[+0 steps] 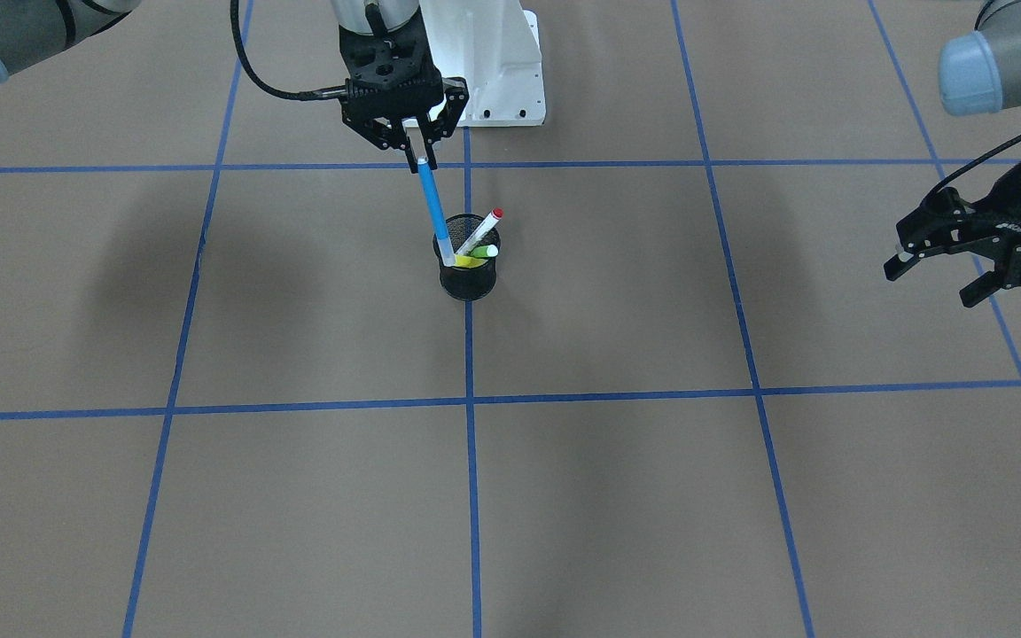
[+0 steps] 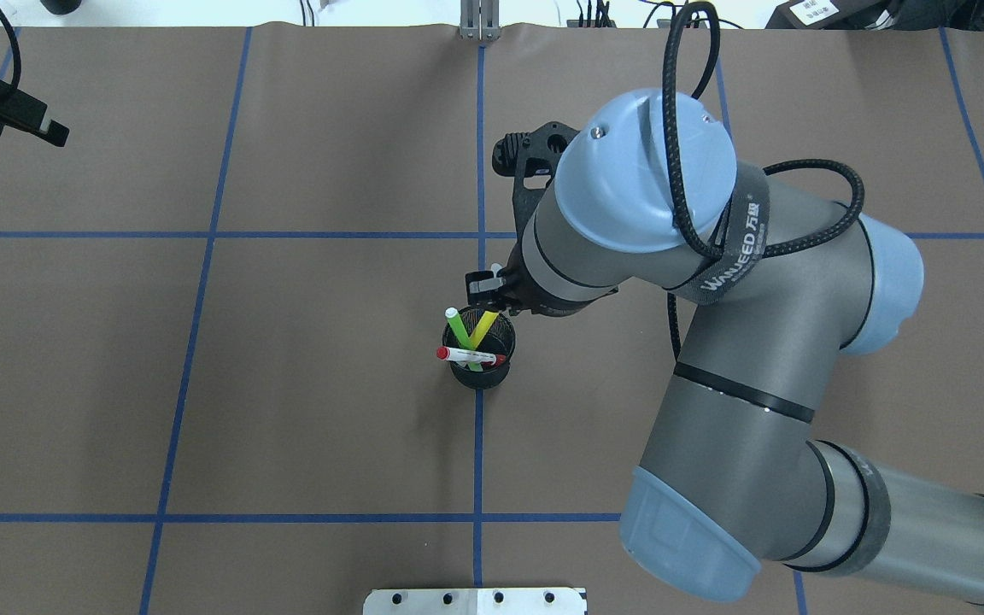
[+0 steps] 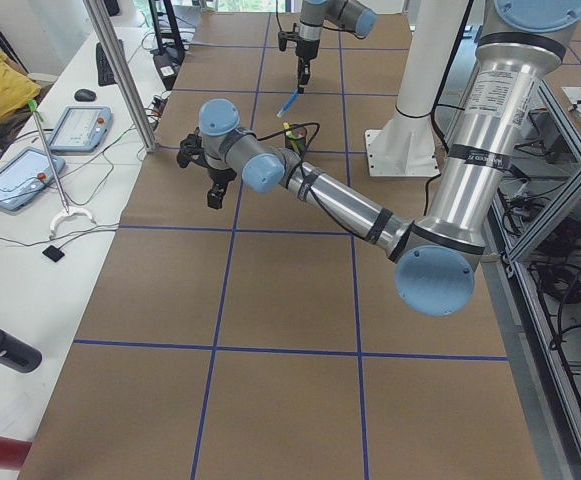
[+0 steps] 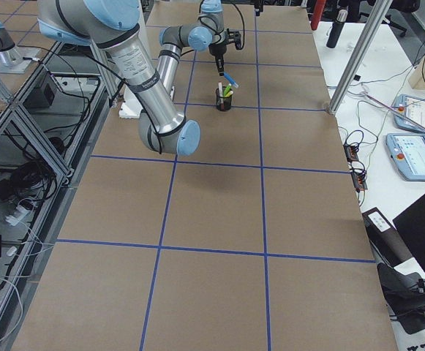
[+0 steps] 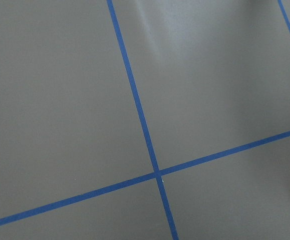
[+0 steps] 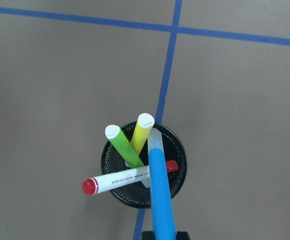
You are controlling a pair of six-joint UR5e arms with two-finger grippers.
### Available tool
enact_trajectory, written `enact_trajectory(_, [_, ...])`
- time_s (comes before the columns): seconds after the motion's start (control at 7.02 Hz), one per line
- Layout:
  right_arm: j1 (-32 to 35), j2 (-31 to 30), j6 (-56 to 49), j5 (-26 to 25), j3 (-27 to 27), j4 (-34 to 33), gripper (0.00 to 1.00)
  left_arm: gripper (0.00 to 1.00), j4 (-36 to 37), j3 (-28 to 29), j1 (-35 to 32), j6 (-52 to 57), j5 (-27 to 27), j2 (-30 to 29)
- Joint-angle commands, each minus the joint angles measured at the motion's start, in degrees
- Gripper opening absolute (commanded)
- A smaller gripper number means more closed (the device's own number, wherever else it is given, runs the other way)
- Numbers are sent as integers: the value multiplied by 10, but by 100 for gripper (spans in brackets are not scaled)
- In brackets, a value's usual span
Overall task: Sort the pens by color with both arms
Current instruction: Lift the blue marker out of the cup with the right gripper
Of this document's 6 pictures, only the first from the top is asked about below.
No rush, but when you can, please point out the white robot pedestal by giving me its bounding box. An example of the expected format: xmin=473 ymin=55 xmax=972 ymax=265
xmin=420 ymin=1 xmax=547 ymax=127

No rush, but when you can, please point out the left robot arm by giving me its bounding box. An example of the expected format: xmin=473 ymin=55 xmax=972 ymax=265
xmin=883 ymin=1 xmax=1021 ymax=307

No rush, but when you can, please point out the black mesh pen cup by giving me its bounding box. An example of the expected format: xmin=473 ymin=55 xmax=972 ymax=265
xmin=431 ymin=214 xmax=497 ymax=301

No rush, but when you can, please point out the yellow marker pen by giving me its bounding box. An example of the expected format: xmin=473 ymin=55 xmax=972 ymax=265
xmin=453 ymin=254 xmax=487 ymax=269

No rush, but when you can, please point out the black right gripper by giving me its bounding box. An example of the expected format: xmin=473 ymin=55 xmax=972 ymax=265
xmin=338 ymin=26 xmax=470 ymax=175

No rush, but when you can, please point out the green marker pen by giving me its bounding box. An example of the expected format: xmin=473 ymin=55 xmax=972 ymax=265
xmin=467 ymin=244 xmax=500 ymax=260

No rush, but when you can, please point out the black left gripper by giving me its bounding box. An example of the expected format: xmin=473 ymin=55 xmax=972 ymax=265
xmin=883 ymin=161 xmax=1021 ymax=308

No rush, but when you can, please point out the red capped white marker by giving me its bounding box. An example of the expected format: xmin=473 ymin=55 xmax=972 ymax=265
xmin=456 ymin=207 xmax=505 ymax=257

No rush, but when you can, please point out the blue marker pen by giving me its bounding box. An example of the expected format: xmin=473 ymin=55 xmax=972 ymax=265
xmin=417 ymin=156 xmax=456 ymax=268

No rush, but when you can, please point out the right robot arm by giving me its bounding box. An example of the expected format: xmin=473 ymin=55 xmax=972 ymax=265
xmin=0 ymin=1 xmax=470 ymax=171

